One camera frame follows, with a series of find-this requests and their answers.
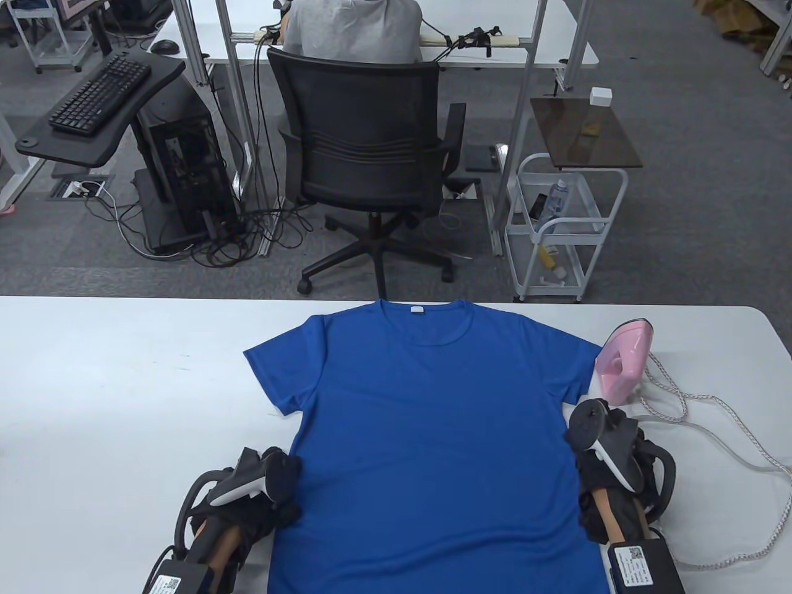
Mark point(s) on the black computer tower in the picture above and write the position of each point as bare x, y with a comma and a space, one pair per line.
185, 167

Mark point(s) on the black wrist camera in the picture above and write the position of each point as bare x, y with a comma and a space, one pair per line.
185, 578
643, 566

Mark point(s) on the black white right hand controller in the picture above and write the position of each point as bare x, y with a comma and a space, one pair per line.
612, 445

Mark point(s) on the person's right hand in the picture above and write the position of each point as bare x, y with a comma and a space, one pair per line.
597, 507

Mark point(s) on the person's left forearm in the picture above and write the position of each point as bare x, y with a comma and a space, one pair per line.
219, 547

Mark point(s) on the cardboard boxes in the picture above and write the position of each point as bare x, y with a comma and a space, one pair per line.
739, 18

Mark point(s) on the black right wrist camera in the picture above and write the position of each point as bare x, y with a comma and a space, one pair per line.
643, 566

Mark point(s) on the person's left fingers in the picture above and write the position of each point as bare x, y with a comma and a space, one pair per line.
286, 473

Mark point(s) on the black keyboard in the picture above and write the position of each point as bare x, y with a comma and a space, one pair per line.
99, 96

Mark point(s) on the white background table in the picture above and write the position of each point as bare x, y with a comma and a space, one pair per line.
482, 15

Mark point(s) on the brown side table top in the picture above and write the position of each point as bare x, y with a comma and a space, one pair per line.
585, 133

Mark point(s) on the white rolling cart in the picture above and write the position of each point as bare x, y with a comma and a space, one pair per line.
46, 34

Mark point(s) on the black white hand controller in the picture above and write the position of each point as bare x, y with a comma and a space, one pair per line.
612, 445
238, 486

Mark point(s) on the black keyboard desk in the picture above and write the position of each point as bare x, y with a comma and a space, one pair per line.
133, 105

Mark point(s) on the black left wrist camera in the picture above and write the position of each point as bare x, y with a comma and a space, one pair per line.
185, 578

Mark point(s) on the small white box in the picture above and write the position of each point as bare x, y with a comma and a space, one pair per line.
601, 98

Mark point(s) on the person's left hand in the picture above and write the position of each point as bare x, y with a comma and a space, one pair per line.
281, 473

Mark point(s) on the black floor pad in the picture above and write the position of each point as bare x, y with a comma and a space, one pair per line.
481, 158

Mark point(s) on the black white left hand controller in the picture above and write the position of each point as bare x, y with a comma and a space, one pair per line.
238, 486

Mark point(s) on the floor outlet box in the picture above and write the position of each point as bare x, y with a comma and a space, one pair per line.
80, 187

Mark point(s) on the clear water bottle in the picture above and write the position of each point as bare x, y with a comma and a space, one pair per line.
555, 201

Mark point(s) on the person's right forearm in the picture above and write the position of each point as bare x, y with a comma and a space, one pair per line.
615, 516

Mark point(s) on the black mesh office chair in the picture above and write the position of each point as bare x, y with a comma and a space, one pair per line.
365, 136

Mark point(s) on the blue t-shirt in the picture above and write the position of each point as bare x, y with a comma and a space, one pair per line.
427, 433

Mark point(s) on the person's right fingers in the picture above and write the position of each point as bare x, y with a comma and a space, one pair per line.
585, 470

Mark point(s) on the yellow bottle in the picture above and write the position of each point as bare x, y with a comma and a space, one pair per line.
546, 255

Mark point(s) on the pink clothes iron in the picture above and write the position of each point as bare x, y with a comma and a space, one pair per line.
622, 365

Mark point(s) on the black computer mouse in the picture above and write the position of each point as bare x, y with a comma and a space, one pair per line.
165, 46

